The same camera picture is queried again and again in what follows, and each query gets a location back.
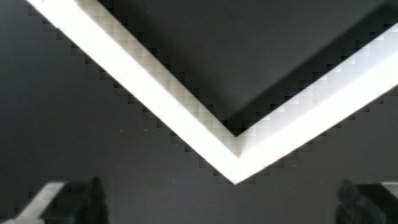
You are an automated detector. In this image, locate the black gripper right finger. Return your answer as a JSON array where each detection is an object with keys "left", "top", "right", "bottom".
[{"left": 333, "top": 180, "right": 398, "bottom": 224}]

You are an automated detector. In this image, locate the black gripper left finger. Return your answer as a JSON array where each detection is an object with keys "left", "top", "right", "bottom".
[{"left": 8, "top": 177, "right": 110, "bottom": 224}]

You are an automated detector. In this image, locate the white corner fence rail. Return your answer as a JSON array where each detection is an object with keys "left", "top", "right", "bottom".
[{"left": 26, "top": 0, "right": 398, "bottom": 183}]

